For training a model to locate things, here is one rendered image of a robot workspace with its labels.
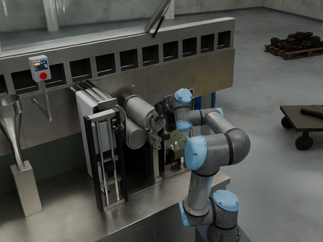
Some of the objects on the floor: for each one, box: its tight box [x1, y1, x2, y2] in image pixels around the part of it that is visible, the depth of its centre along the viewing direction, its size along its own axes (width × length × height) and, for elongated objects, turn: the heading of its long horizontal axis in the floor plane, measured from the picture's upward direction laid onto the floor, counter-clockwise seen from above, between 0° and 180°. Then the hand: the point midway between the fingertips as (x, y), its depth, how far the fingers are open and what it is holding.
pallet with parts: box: [264, 32, 323, 61], centre depth 726 cm, size 82×120×42 cm
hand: (157, 121), depth 185 cm, fingers closed, pressing on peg
